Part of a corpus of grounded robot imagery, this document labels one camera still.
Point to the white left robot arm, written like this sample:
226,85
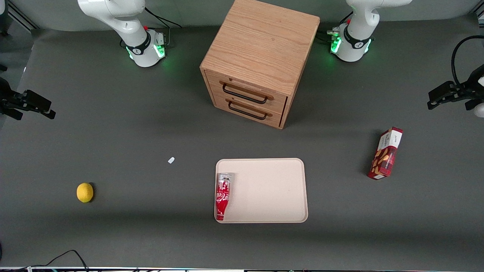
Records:
357,22

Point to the yellow lemon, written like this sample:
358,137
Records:
84,192

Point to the wooden drawer cabinet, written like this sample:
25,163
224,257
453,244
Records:
261,41

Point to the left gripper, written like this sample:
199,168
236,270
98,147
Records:
473,85

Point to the red cookie box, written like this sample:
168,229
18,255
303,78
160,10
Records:
385,158

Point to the wooden drawer front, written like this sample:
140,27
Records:
276,118
278,104

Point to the beige plastic tray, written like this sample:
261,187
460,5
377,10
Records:
268,190

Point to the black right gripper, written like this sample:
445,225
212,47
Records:
5,91

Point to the crushed red soda can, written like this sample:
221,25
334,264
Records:
223,196

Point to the aluminium frame rail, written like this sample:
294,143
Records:
22,15

